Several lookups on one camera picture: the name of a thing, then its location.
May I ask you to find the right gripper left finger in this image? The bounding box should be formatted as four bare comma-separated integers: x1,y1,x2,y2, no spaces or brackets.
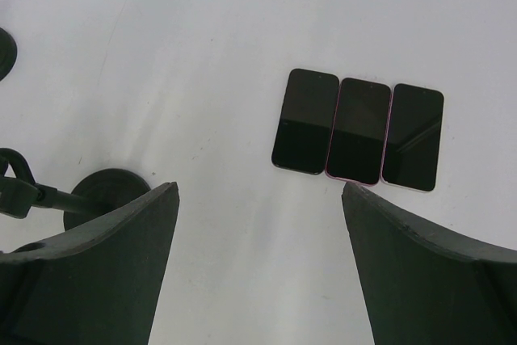
1,183,179,344

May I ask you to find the white silver phone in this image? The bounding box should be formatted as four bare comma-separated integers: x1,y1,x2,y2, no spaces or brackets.
381,83,444,192

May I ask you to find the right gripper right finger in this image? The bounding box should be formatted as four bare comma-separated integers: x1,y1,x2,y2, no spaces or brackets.
342,183,516,344

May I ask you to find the black stand holding white phone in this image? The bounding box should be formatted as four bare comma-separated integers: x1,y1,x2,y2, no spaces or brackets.
1,148,150,230

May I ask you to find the black phone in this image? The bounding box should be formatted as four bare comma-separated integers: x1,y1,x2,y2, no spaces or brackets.
271,69,339,175

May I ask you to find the black stand holding purple phone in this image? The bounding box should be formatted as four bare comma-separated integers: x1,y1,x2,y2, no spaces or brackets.
0,28,18,80

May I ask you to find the purple phone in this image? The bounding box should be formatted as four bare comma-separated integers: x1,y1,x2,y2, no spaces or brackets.
325,78,392,186

